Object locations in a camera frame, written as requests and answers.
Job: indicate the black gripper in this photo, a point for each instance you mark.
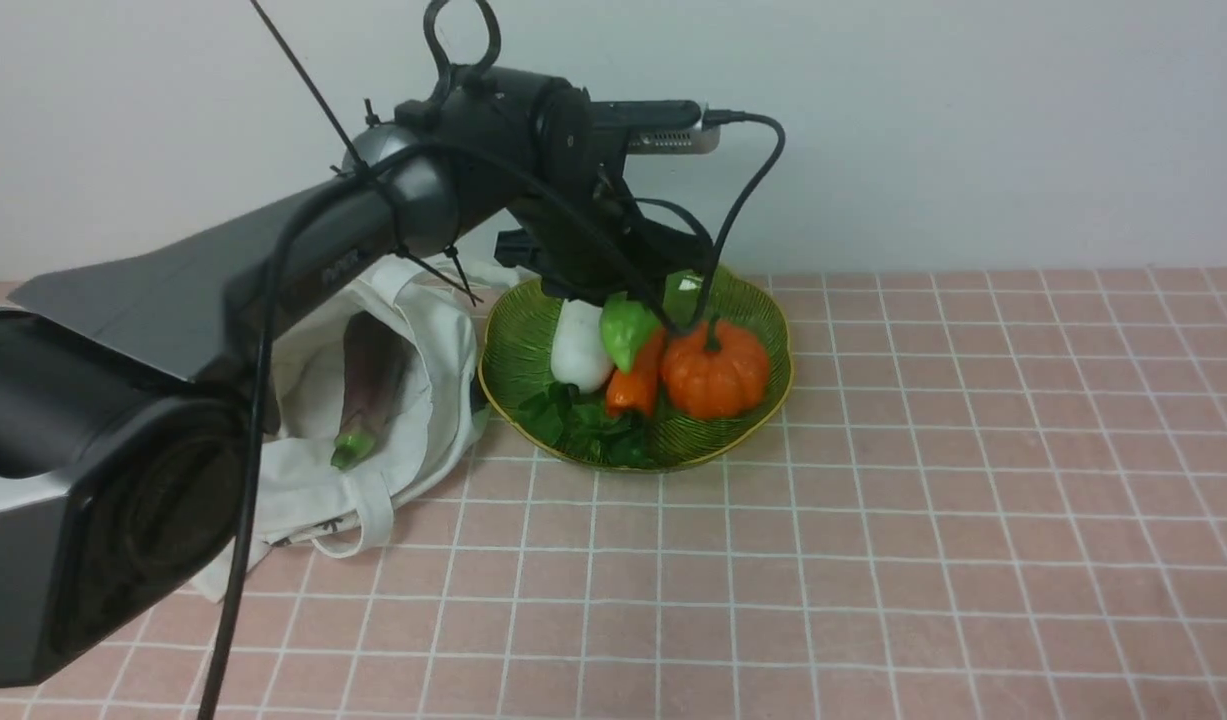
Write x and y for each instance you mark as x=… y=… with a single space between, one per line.
x=593 y=249

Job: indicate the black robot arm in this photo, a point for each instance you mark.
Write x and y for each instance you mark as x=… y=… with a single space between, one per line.
x=128 y=433

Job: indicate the white cloth tote bag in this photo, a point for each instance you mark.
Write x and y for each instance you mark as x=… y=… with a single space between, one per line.
x=301 y=497

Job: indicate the white radish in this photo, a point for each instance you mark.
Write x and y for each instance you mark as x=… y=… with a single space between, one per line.
x=578 y=355

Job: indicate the green leaf-shaped plate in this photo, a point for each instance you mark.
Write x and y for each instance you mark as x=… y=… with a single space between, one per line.
x=515 y=364

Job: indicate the orange carrot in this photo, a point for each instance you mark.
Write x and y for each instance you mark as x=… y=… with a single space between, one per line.
x=637 y=391

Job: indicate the dark green leafy vegetable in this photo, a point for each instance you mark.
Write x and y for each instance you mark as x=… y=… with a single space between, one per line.
x=585 y=427

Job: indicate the orange pumpkin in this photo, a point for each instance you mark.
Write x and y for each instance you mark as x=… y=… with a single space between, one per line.
x=718 y=372

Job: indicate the purple eggplant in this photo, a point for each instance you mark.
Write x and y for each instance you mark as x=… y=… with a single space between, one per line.
x=375 y=361

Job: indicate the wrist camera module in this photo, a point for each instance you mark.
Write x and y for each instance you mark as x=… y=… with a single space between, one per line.
x=664 y=127

